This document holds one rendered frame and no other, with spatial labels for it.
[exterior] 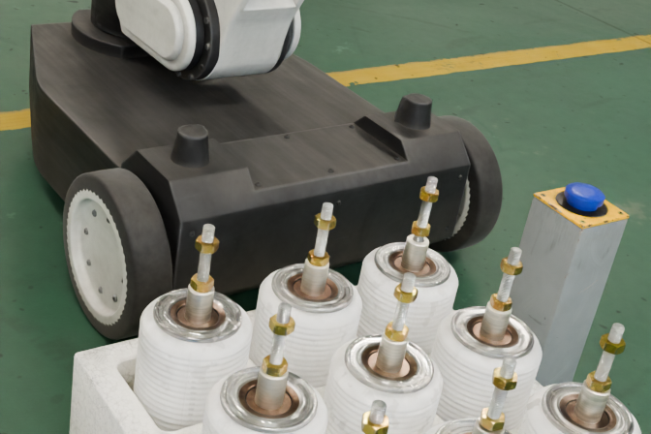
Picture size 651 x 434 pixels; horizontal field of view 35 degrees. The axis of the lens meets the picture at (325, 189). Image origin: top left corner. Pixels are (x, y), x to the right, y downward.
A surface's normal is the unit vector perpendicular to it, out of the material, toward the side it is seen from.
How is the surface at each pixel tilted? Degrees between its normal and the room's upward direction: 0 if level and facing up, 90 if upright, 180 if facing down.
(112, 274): 90
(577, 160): 0
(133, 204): 25
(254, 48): 106
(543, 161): 0
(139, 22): 90
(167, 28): 90
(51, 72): 0
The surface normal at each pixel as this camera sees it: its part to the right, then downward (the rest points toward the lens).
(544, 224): -0.82, 0.15
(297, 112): 0.16, -0.87
